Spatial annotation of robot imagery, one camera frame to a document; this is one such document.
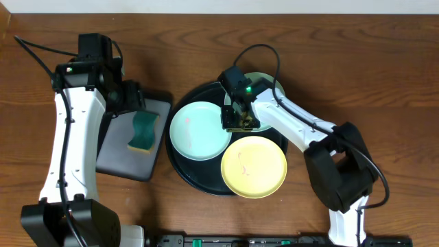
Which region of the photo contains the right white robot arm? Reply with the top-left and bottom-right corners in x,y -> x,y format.
218,65 -> 379,246

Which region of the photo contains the green yellow sponge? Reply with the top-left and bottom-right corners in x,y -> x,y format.
128,111 -> 159,153

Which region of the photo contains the pale green plate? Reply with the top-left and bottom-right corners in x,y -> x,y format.
224,72 -> 285,132

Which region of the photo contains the round black tray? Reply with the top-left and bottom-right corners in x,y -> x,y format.
166,82 -> 288,196

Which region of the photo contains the light blue plate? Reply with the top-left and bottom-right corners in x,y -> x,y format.
169,102 -> 232,161

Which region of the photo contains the yellow plate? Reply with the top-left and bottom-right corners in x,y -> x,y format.
221,136 -> 287,199

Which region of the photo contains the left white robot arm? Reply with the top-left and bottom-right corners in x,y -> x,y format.
21,33 -> 146,246

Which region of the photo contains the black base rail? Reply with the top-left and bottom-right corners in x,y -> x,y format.
145,235 -> 414,247

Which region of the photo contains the grey rectangular tray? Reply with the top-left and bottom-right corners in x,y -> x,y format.
96,91 -> 173,182

